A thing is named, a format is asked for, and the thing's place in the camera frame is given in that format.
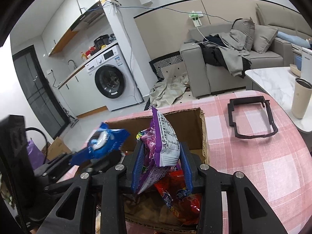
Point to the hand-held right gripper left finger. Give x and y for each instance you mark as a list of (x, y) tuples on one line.
[(137, 165)]

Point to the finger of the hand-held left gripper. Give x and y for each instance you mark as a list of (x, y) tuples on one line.
[(107, 160), (80, 157)]

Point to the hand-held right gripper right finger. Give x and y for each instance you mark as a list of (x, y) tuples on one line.
[(186, 170)]

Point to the purple snack packet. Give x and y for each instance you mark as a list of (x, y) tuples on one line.
[(151, 148)]

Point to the blue cookie packet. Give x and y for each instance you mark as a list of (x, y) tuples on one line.
[(114, 139)]

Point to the red chip packet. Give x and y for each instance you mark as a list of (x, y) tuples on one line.
[(185, 199)]

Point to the brown cardboard box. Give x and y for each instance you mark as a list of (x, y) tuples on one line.
[(187, 131)]

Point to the purple bag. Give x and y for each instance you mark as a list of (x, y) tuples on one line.
[(34, 153)]

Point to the small cardboard box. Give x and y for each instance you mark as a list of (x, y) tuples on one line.
[(58, 148)]

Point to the mop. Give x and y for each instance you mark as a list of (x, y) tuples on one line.
[(73, 121)]

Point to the white kitchen counter cabinet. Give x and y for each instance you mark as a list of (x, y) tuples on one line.
[(80, 90)]

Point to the pink checked tablecloth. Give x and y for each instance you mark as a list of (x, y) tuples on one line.
[(256, 163)]

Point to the black glass door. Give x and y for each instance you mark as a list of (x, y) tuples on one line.
[(36, 90)]

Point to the beige cloth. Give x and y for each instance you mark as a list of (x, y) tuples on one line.
[(165, 92)]

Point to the white washing machine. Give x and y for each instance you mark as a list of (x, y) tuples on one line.
[(109, 80)]

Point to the kitchen faucet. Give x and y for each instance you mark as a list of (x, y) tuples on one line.
[(75, 65)]

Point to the grey sofa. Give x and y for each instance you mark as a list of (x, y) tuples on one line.
[(199, 78)]

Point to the yellow bottle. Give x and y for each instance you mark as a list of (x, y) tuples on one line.
[(83, 57)]

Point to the red box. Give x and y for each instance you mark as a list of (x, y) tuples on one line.
[(90, 51)]

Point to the black white patterned box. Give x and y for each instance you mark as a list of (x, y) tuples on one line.
[(168, 62)]

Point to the black jacket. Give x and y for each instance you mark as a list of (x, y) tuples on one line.
[(212, 56)]

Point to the black pressure cooker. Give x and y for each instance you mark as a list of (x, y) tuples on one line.
[(101, 41)]

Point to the grey hoodie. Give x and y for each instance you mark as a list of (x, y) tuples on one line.
[(234, 58)]

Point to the grey bag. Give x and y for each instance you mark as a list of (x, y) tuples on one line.
[(112, 39)]

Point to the marble coffee table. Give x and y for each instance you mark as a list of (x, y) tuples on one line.
[(273, 82)]

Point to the beige tumbler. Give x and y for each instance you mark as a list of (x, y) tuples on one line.
[(301, 100)]

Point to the steel range hood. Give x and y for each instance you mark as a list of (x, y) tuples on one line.
[(91, 17)]

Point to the beige bowl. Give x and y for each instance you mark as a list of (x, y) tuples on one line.
[(295, 69)]

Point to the white power strip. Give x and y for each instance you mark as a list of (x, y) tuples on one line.
[(197, 20)]

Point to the grey cushion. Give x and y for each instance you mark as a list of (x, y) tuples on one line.
[(245, 29), (264, 39)]

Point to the white router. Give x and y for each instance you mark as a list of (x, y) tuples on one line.
[(114, 1)]

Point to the white kettle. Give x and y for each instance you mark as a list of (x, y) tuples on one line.
[(307, 61)]

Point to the blue pillow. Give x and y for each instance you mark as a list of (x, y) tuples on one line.
[(292, 39)]

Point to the wall socket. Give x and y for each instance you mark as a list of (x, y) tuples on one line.
[(49, 72)]

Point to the black plastic frame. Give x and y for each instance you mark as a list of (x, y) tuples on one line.
[(246, 100)]

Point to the white wall cabinet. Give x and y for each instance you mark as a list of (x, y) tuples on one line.
[(63, 24)]

